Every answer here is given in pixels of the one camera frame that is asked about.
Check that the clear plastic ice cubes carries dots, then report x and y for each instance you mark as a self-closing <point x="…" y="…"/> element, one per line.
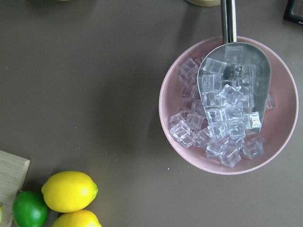
<point x="189" y="127"/>

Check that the metal ice scoop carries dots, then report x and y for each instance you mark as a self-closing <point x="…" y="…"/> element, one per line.
<point x="234" y="81"/>

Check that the yellow lemon upper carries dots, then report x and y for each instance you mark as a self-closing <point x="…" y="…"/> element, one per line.
<point x="69" y="191"/>

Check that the yellow lemon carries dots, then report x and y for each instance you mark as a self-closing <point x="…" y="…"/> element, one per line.
<point x="69" y="191"/>
<point x="81" y="218"/>

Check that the wooden cup stand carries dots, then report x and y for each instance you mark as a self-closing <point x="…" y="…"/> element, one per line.
<point x="205" y="3"/>

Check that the yellow lemon lower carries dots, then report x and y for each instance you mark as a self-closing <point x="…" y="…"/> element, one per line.
<point x="81" y="218"/>

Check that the pink bowl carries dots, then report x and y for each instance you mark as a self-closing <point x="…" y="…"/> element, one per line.
<point x="278" y="124"/>

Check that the wooden cutting board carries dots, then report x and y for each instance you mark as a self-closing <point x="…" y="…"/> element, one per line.
<point x="13" y="170"/>

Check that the green lime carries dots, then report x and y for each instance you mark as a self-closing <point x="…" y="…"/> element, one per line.
<point x="29" y="210"/>

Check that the black tray with glasses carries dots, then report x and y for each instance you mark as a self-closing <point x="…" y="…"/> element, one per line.
<point x="294" y="11"/>

